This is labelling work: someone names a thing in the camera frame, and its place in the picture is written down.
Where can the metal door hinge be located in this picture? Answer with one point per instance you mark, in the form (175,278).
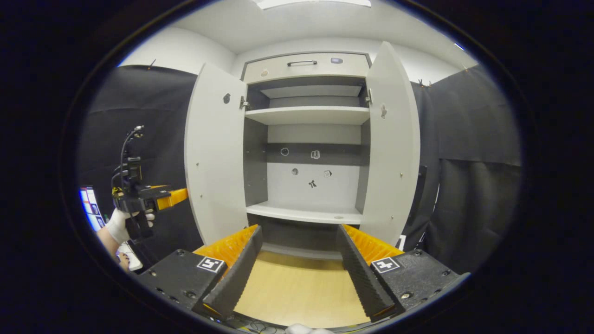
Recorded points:
(244,103)
(368,96)

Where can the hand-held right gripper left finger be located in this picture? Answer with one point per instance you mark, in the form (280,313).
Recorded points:
(239,273)

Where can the white object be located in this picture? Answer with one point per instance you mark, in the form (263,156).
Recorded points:
(132,257)

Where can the grey cabinet door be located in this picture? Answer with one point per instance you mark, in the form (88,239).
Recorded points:
(392,162)
(218,162)

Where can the grey cabinet drawer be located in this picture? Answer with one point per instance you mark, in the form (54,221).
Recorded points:
(325,73)

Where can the computer monitor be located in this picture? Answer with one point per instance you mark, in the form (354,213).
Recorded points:
(90,208)

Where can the long ceiling light panel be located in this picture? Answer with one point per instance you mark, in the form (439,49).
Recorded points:
(311,3)

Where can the black backdrop cloth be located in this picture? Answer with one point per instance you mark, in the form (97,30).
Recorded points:
(478,139)

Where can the white cabinet shelf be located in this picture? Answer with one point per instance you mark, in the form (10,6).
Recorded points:
(306,116)
(301,213)

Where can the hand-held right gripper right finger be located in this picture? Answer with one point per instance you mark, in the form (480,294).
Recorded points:
(362,273)

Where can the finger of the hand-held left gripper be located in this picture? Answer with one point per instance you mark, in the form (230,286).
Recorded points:
(171,198)
(155,191)

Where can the grey double-door shoe cabinet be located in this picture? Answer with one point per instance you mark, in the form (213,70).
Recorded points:
(315,134)

